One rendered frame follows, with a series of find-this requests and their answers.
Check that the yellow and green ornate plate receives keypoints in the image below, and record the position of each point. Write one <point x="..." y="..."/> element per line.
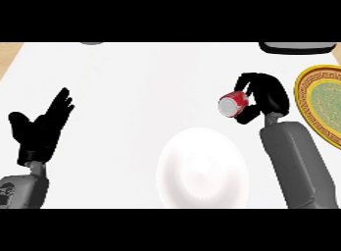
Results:
<point x="329" y="106"/>

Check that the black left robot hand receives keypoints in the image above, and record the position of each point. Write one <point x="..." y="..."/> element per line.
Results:
<point x="38" y="130"/>

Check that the red can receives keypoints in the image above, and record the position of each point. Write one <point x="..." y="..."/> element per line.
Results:
<point x="231" y="104"/>

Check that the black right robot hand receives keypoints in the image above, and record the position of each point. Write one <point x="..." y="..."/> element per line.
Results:
<point x="270" y="94"/>

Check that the dark grey appliance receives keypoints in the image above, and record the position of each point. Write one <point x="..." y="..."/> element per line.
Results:
<point x="296" y="47"/>

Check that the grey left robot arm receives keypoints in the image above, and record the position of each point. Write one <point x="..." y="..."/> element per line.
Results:
<point x="18" y="188"/>

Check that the small grey object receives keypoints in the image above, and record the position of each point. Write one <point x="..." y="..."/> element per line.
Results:
<point x="91" y="43"/>

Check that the white plate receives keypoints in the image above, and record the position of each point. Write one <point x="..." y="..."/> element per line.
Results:
<point x="202" y="170"/>

